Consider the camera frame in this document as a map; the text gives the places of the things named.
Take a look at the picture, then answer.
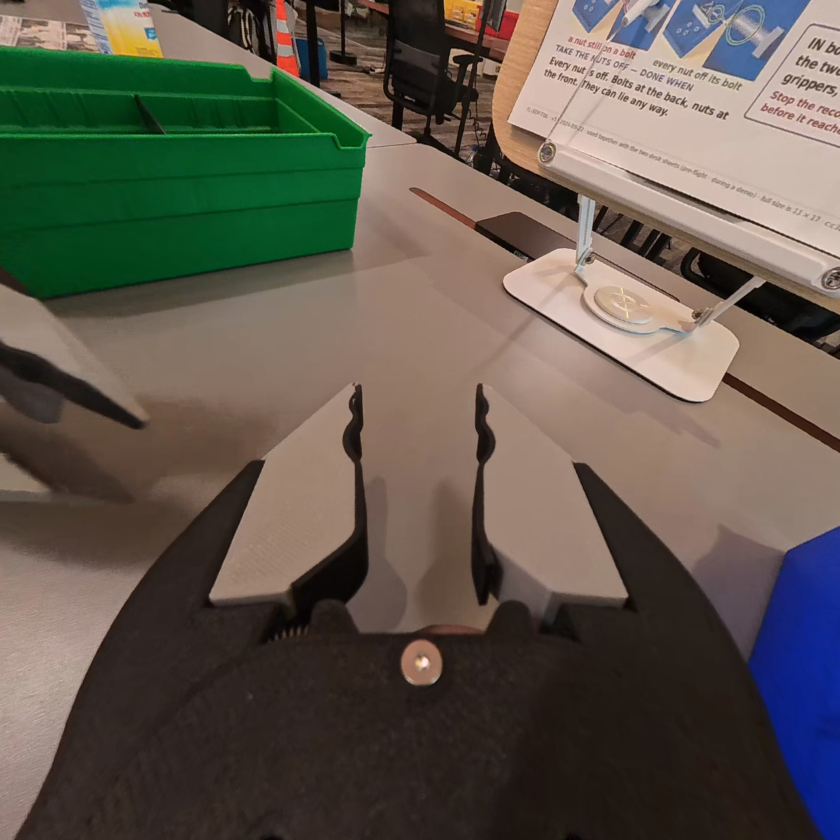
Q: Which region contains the printed paper sheet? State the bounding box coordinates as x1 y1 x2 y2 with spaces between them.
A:
0 13 99 52

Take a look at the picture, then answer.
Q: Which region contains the dark desk cable flap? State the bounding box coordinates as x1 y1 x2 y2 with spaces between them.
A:
476 211 578 263

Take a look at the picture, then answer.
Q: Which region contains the blue plastic bin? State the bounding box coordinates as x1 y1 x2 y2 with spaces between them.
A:
748 525 840 840

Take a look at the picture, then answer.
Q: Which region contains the orange traffic cone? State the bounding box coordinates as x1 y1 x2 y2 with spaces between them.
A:
274 0 301 78

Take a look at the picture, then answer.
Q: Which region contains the black floor lamp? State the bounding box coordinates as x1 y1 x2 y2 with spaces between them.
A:
328 0 358 67

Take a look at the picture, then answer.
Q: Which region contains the disinfecting wipes canister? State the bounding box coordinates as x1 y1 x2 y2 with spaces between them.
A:
79 0 164 59

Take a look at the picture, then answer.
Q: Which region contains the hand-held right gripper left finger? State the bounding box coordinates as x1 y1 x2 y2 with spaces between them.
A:
209 382 370 618

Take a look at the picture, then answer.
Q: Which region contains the printed instruction sheet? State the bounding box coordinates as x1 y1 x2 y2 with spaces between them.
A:
507 0 840 240

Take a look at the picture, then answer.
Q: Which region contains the green plastic bin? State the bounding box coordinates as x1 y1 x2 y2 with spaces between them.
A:
0 46 371 301

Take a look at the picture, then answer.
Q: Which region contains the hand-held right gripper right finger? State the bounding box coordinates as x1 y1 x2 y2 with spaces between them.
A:
471 382 631 632

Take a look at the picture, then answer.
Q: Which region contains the black office chair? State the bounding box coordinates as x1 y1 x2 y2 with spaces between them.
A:
384 0 487 155

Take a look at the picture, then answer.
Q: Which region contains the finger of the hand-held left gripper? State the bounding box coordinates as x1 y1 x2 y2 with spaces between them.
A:
0 449 56 496
0 281 151 433

